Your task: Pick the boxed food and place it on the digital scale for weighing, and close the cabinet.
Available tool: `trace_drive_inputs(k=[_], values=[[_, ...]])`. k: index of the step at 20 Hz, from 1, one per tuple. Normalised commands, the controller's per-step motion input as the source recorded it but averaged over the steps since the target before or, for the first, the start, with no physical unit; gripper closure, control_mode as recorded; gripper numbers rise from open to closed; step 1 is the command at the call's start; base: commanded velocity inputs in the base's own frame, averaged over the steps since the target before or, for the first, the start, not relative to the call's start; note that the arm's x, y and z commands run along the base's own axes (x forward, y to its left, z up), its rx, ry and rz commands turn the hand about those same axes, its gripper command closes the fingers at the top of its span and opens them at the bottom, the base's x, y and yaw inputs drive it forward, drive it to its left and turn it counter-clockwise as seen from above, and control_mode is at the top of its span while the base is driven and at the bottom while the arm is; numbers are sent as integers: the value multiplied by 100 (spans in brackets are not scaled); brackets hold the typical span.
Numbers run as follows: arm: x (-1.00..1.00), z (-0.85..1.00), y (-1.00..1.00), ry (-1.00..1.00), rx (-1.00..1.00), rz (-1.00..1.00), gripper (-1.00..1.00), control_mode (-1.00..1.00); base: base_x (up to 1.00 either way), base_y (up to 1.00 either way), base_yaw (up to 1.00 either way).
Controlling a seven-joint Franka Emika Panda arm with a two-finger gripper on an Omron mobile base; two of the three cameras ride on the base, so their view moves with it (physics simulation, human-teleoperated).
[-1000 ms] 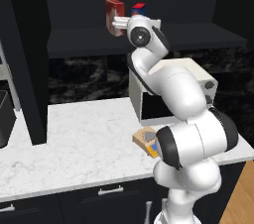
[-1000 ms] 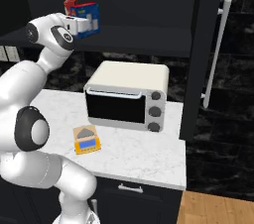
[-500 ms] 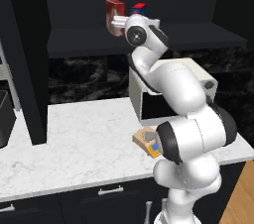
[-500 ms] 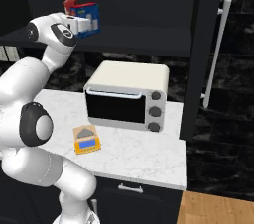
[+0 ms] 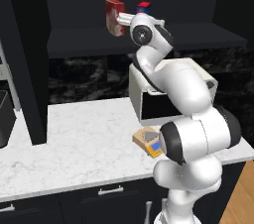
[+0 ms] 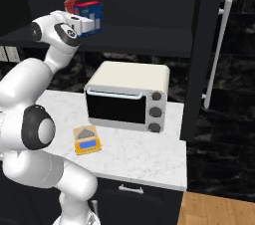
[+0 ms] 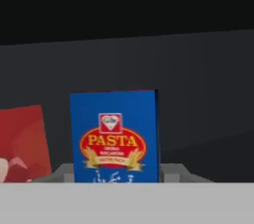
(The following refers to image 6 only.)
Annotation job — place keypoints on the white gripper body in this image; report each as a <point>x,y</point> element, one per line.
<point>87,26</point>

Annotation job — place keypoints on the orange digital scale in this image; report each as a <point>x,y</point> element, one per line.
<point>87,141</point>

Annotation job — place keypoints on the black drawer front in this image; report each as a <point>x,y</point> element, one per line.
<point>156,195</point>

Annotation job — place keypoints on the blue food box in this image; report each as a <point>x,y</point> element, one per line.
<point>94,11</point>

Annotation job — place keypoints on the red food box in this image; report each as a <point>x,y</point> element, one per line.
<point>69,4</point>

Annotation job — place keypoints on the dark toaster oven knob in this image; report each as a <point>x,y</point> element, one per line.
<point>155,112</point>
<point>156,96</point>
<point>154,127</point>

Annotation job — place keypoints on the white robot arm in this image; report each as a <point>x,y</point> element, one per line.
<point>23,83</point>

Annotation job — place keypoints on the cream toaster oven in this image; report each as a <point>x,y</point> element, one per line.
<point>132,76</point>

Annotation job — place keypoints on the white wall outlet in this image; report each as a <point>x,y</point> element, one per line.
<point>12,54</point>
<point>2,53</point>

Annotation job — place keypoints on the black glass toaster oven door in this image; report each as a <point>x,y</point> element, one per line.
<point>116,108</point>

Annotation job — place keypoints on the black base cabinet door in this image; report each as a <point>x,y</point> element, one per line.
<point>139,212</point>

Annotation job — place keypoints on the black wall cabinet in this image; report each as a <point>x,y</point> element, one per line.
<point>146,10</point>

